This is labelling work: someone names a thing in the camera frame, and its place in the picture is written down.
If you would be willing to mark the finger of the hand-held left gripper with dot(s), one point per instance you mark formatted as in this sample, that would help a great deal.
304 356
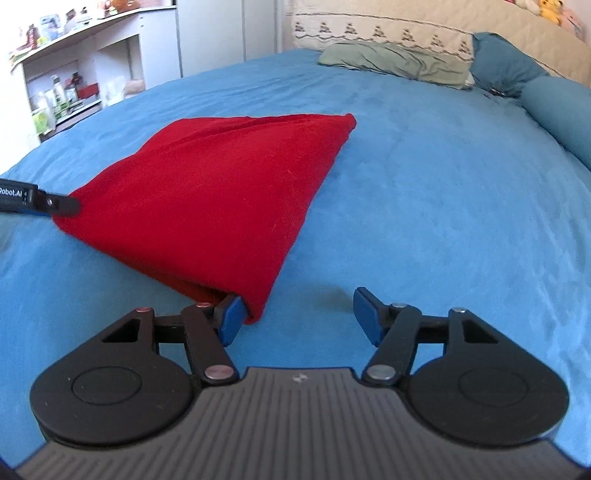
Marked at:
60 204

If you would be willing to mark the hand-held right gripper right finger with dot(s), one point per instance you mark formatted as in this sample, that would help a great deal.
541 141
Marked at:
367 316

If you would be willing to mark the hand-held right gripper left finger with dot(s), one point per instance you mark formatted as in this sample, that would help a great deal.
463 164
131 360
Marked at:
231 323

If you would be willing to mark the red knit sweater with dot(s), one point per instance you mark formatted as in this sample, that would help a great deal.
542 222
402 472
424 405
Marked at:
207 194

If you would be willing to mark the red box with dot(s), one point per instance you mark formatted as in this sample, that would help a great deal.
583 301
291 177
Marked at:
87 91

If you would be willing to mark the bed with blue sheet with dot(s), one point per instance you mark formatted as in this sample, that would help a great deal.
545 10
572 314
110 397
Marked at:
438 207

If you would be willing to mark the white shelf unit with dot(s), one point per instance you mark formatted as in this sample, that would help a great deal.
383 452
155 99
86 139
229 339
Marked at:
115 50

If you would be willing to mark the orange plush toy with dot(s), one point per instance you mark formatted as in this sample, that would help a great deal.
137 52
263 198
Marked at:
122 4

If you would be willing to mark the white wardrobe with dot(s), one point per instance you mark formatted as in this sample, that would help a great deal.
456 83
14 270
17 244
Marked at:
221 32

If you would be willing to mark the green pillow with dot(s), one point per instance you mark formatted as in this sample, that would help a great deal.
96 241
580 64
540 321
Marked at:
392 60

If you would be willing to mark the teal duvet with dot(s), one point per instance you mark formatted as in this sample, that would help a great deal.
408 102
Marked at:
563 115

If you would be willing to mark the teal pillow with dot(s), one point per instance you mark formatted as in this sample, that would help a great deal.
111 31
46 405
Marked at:
498 64

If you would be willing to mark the cream embroidered pillow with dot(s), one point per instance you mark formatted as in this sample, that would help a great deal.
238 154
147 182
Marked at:
369 30

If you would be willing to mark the cream quilted headboard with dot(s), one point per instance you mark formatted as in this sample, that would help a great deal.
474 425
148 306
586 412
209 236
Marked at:
498 18

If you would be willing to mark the yellow plush toy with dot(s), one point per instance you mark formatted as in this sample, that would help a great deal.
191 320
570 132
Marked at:
550 11

